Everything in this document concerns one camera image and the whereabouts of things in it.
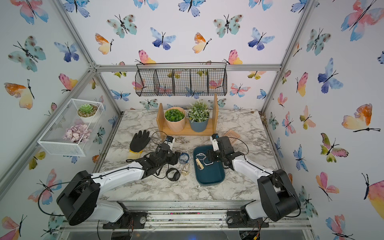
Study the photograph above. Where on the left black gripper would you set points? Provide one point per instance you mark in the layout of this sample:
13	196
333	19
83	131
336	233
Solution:
175	158

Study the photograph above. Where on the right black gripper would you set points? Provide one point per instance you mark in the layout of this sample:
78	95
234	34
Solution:
210	155

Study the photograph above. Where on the white clear strap watch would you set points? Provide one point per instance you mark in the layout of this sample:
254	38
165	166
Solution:
203	158

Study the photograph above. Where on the teal storage box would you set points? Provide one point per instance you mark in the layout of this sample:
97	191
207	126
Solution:
210	175

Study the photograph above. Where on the beige strap watch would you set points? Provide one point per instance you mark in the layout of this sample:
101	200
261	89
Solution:
199	164

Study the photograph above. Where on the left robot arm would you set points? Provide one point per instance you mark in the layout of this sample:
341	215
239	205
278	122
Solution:
80	199

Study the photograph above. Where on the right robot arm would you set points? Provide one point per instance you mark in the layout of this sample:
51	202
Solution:
278	198

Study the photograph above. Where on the black watch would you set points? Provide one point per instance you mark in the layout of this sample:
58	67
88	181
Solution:
173	174

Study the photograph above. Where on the pink plastic scoop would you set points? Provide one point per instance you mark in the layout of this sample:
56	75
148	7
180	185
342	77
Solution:
233	136

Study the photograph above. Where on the black work glove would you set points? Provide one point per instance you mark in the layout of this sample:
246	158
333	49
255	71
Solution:
138	144

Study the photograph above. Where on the wooden shelf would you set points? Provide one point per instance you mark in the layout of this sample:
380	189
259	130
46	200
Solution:
187	129

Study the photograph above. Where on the blue pot flowering plant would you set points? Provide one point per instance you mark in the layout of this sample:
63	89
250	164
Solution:
198	114

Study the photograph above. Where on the pink pot green plant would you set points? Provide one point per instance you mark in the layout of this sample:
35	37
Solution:
175	119

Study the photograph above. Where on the pink artificial flowers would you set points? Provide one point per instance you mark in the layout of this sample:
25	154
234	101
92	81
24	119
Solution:
78	134

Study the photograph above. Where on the white pot succulent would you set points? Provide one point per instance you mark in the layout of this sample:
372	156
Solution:
86	112

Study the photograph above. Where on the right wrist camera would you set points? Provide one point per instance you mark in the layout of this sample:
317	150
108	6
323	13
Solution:
214	142

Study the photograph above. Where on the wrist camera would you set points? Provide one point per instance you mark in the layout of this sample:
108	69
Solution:
170	141
214	142

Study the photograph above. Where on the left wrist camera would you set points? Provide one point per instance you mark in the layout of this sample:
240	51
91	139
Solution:
170	141

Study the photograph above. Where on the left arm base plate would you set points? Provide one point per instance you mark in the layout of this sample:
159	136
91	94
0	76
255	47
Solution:
129	220

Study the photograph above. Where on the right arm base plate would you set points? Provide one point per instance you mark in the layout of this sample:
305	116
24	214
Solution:
239	219

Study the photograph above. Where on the black wire basket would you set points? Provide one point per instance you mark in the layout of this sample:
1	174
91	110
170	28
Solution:
181	80

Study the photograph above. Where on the white mesh wall basket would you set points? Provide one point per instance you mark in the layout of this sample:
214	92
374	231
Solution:
52	139

